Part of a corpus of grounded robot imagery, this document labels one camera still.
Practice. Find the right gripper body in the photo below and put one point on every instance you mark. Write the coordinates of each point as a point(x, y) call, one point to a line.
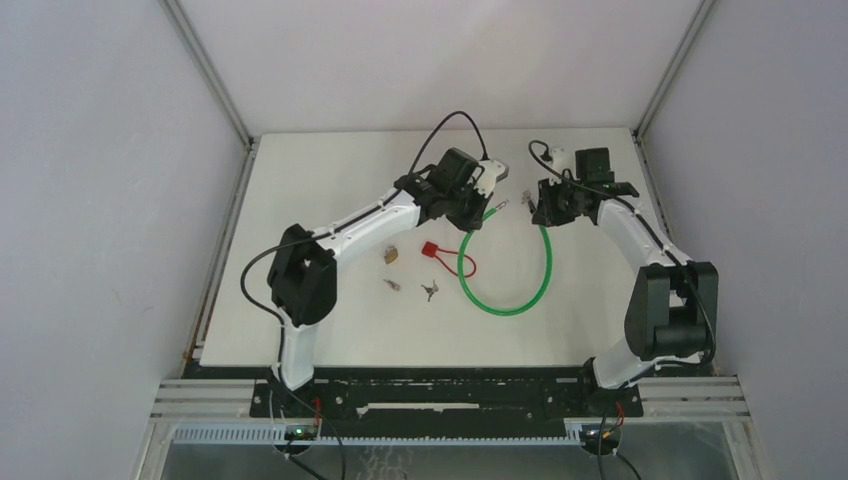
point(560, 201)

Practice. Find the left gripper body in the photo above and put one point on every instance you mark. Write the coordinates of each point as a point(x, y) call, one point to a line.
point(466, 212)

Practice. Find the green cable lock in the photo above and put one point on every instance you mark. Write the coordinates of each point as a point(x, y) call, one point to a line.
point(508, 311)

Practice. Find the red cable lock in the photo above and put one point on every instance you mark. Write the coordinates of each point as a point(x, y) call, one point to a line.
point(450, 258)

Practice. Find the red lock keys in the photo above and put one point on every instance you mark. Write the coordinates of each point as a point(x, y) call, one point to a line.
point(430, 290)

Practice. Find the brass padlock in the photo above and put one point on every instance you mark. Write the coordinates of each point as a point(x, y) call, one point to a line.
point(390, 254)

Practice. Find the brass padlock keys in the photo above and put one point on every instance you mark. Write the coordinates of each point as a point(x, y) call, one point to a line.
point(393, 285)

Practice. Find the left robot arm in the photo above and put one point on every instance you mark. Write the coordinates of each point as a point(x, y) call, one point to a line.
point(303, 277)

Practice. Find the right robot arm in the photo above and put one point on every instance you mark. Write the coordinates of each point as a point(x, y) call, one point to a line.
point(670, 320)

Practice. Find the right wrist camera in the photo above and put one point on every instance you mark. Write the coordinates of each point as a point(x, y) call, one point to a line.
point(558, 159)

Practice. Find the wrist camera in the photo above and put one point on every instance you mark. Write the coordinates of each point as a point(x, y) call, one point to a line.
point(558, 159)
point(493, 172)

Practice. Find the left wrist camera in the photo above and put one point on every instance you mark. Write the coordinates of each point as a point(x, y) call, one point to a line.
point(493, 172)

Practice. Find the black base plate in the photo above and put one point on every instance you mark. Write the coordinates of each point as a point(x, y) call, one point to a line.
point(435, 405)

